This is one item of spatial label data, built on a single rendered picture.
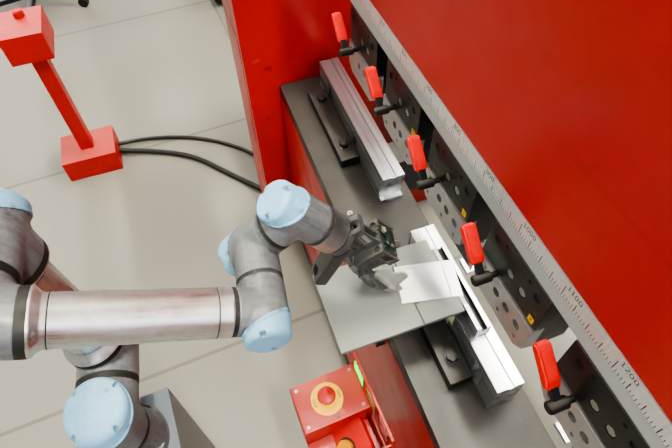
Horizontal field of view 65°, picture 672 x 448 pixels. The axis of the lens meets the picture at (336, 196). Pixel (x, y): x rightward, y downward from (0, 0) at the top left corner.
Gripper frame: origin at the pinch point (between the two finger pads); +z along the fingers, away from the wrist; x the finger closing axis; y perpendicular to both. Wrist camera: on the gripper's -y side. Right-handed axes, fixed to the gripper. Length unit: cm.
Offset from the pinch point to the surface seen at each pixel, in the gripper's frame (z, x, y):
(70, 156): -6, 134, -156
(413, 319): 5.6, -8.0, -0.5
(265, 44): -12, 81, -18
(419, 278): 7.5, 0.8, 2.0
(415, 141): -17.5, 10.9, 20.1
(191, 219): 38, 97, -120
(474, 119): -24.6, 1.6, 32.6
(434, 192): -8.1, 6.4, 16.9
